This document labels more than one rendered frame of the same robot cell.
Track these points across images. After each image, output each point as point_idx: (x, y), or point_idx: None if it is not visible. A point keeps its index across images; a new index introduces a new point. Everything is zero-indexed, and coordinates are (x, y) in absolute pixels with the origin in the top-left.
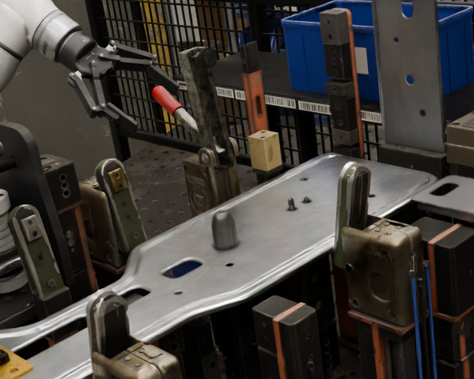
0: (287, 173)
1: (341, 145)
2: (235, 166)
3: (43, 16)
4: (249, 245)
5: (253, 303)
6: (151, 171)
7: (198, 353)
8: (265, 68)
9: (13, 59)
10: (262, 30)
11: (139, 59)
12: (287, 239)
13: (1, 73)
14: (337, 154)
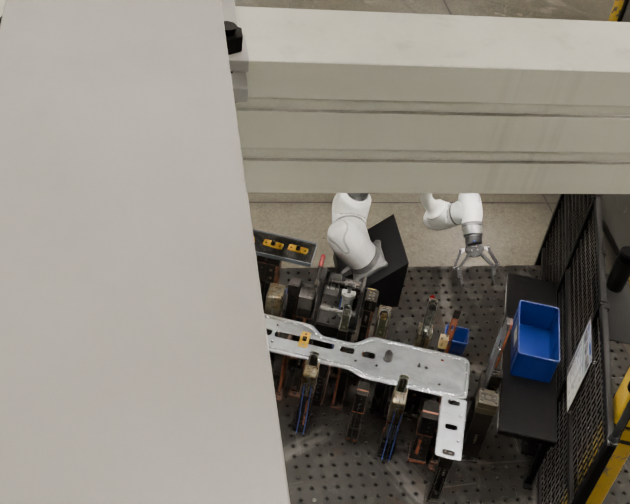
0: (443, 353)
1: None
2: (429, 338)
3: (469, 220)
4: (389, 365)
5: None
6: None
7: None
8: (534, 302)
9: (453, 224)
10: (562, 283)
11: (490, 261)
12: (398, 373)
13: (446, 225)
14: (467, 362)
